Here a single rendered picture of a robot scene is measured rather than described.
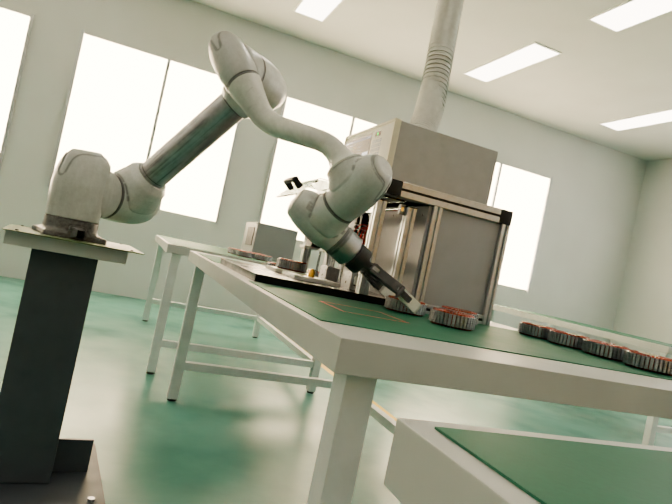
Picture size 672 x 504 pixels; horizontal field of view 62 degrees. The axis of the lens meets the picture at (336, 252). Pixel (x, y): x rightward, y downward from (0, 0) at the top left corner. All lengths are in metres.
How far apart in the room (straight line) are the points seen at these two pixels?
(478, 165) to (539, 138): 6.50
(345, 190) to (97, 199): 0.84
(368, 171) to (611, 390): 0.67
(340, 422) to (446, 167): 1.17
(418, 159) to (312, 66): 5.22
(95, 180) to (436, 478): 1.59
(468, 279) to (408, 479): 1.41
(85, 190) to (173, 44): 4.95
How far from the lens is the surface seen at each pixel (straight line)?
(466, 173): 1.89
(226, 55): 1.66
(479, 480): 0.34
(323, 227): 1.39
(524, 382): 0.94
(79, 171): 1.84
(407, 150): 1.79
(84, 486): 2.00
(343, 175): 1.34
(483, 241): 1.80
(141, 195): 1.94
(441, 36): 3.56
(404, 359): 0.82
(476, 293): 1.80
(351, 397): 0.84
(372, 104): 7.13
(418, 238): 1.71
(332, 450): 0.86
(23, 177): 6.50
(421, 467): 0.39
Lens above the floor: 0.85
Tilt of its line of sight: 1 degrees up
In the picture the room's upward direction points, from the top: 12 degrees clockwise
